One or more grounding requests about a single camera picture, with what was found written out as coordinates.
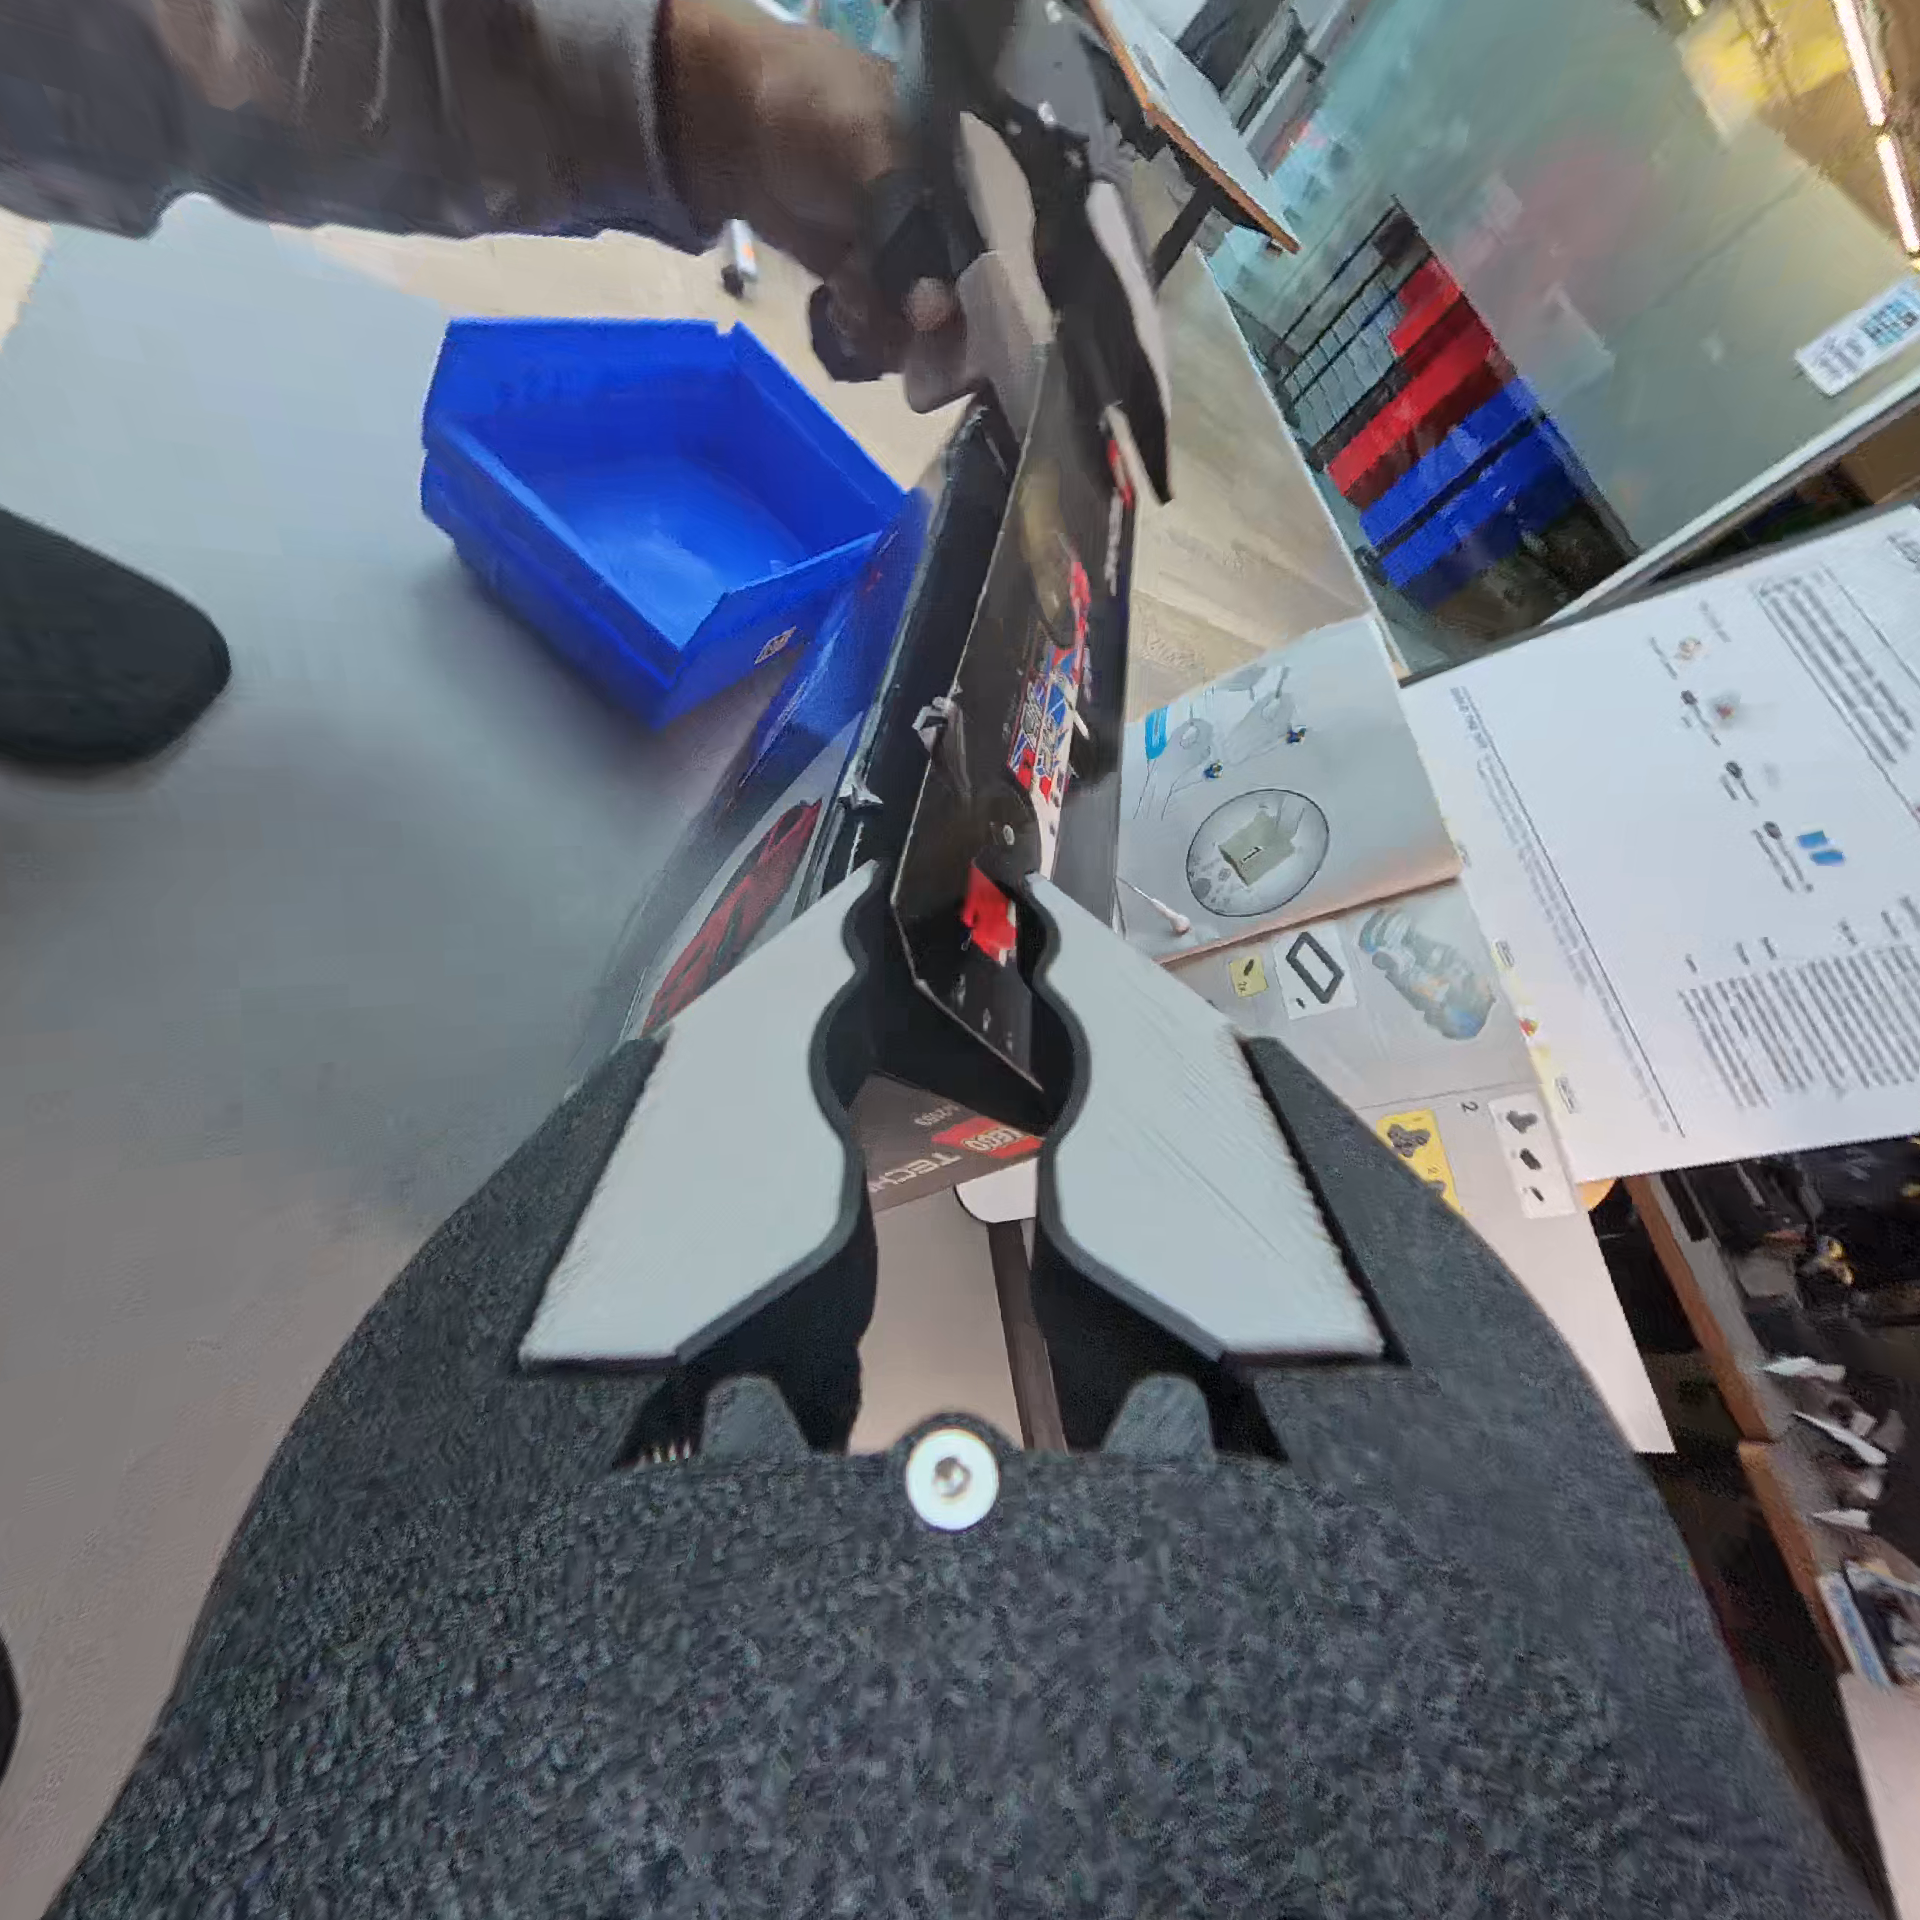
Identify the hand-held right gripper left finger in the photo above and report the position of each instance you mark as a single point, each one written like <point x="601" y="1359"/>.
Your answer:
<point x="704" y="1184"/>

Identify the blue plastic bin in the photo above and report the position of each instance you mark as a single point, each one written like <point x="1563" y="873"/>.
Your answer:
<point x="661" y="511"/>

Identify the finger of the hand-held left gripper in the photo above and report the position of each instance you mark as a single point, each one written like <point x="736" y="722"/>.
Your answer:
<point x="1128" y="315"/>
<point x="984" y="338"/>

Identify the white label on glass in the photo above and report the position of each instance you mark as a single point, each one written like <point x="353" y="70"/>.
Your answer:
<point x="1862" y="338"/>

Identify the person's left forearm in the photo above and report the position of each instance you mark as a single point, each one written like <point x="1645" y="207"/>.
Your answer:
<point x="331" y="106"/>

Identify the white printed paper sheet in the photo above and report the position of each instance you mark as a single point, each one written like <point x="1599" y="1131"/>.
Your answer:
<point x="1652" y="902"/>

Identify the wooden edged table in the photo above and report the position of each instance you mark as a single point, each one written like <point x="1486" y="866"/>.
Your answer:
<point x="1711" y="1320"/>
<point x="1185" y="106"/>

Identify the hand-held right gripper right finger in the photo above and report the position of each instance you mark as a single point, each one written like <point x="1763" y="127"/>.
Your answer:
<point x="1201" y="1184"/>

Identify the person's left hand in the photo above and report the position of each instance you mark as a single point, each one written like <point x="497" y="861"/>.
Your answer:
<point x="780" y="119"/>

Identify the pile of black gear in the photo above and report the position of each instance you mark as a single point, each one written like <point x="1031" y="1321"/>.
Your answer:
<point x="1785" y="1215"/>

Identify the small white plastic parts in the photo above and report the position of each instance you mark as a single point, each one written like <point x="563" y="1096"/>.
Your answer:
<point x="1839" y="1433"/>

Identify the grey instruction booklet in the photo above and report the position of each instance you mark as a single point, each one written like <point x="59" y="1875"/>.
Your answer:
<point x="1319" y="720"/>

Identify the black printed toy car box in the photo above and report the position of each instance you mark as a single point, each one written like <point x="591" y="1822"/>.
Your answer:
<point x="990" y="646"/>

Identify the stack of coloured plastic crates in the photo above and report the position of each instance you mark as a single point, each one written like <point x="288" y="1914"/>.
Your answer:
<point x="1440" y="435"/>

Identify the black rough object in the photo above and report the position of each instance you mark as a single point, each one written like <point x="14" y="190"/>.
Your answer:
<point x="91" y="646"/>

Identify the black marker pen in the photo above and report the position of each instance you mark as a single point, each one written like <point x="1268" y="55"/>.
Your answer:
<point x="739" y="259"/>

